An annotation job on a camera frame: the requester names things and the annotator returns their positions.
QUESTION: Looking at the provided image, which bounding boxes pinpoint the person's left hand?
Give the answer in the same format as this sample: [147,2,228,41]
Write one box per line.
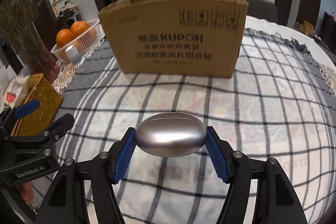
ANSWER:
[20,182,34,205]

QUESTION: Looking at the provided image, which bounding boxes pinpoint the floral tissue cover cloth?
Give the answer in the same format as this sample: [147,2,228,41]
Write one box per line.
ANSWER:
[1,76,30,112]

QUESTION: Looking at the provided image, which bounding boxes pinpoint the woven wicker tissue box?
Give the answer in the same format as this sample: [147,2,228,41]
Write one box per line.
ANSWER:
[10,73,63,136]

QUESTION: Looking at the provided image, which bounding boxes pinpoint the glass vase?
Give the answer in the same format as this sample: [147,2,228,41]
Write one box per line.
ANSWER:
[23,23,60,83]

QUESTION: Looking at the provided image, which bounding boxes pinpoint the plaid grey white tablecloth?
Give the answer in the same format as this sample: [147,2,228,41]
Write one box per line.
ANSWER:
[31,27,336,224]

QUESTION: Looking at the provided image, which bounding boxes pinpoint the white basket of oranges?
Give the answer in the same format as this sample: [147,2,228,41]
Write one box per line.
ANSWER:
[51,19,104,64]

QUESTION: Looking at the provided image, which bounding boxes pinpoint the white shoe rack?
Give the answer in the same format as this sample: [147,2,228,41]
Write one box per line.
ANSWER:
[57,1,84,30]

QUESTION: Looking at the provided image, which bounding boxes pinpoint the dried purple flowers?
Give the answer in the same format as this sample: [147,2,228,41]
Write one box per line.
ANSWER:
[1,0,43,62]

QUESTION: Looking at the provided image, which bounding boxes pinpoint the floral patterned mat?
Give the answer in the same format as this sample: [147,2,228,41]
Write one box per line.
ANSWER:
[318,63,336,96]

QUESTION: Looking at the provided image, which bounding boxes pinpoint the black tv cabinet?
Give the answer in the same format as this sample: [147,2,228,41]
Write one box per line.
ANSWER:
[319,12,336,49]

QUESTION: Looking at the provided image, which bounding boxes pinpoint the brown cardboard box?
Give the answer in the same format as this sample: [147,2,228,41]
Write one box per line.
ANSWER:
[99,0,248,78]

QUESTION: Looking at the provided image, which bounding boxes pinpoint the right grey dining chair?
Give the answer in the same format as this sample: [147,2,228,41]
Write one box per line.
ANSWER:
[246,0,278,23]

